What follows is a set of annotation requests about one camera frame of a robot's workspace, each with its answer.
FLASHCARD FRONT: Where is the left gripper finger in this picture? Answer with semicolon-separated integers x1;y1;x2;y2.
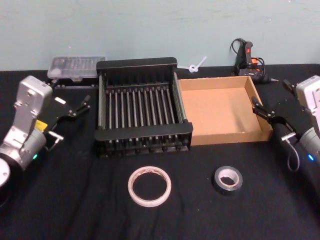
68;94;92;118

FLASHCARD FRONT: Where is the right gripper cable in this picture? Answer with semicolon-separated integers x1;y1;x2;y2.
281;133;301;173

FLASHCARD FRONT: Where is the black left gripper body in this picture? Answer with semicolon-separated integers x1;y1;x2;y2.
36;95;75;132

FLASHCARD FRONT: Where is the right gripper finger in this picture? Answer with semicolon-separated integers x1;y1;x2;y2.
250;95;276;125

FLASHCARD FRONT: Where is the silver tape roll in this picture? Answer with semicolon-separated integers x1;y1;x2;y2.
213;165;244;197

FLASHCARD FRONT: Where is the pale wall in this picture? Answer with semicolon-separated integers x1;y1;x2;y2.
0;0;320;72

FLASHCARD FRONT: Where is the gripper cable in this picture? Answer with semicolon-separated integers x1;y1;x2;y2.
44;130;64;152
281;133;301;173

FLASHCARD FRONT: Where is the black rack with steel bars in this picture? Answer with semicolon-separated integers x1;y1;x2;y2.
94;56;194;159

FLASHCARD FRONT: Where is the black table cloth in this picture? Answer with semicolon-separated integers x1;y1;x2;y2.
0;63;320;240

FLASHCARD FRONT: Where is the black corded tool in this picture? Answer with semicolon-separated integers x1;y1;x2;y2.
230;37;273;84

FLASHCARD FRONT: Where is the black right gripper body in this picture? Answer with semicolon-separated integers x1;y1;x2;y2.
271;98;310;137

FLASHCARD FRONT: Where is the clear plastic case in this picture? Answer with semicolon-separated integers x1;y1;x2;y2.
46;56;107;90

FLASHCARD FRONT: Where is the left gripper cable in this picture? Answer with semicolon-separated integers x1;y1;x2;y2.
44;130;64;152

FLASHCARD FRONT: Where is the shallow brown cardboard tray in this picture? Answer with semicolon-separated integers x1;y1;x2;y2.
177;75;274;147

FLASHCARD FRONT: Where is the white tape roll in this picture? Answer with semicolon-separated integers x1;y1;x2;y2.
127;165;173;208

